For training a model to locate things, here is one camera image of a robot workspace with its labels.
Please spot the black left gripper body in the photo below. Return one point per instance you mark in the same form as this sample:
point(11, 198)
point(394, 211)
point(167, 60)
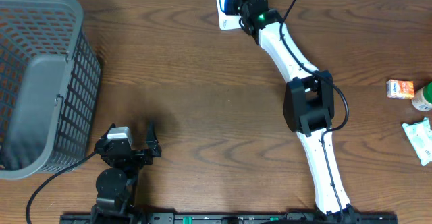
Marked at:
point(140, 160)

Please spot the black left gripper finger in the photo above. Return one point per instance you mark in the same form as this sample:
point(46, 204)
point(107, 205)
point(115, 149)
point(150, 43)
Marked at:
point(103, 140)
point(151, 139)

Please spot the orange snack packet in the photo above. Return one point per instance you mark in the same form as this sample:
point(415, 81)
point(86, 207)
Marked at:
point(399, 89)

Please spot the green lid jar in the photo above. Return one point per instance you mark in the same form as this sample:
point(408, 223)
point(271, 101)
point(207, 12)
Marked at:
point(422, 98)

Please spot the light green wet wipes pack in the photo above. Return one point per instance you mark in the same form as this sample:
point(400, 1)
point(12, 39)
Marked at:
point(419, 135)

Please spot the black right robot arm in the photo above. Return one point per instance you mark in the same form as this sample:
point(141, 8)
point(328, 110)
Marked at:
point(314, 107)

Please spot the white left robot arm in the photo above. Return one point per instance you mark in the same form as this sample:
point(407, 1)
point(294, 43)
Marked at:
point(116, 186)

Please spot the white barcode scanner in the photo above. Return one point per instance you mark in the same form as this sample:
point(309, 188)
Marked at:
point(226, 22)

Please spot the grey plastic basket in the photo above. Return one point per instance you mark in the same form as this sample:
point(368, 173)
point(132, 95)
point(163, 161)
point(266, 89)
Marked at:
point(50, 79)

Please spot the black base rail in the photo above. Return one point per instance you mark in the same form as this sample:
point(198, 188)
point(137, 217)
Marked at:
point(171, 218)

